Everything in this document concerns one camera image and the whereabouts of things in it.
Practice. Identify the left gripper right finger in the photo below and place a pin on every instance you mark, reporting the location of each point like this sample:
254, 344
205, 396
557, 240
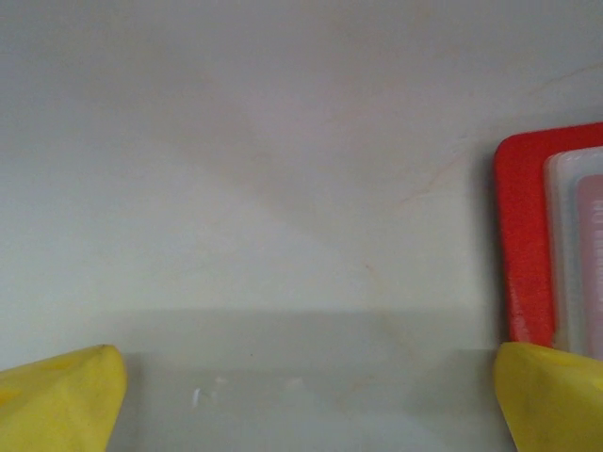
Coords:
556, 405

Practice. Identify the red card holder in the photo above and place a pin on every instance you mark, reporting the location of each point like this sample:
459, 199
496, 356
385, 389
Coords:
523, 235

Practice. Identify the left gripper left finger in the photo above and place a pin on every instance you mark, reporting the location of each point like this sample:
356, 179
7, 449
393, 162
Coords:
52, 405

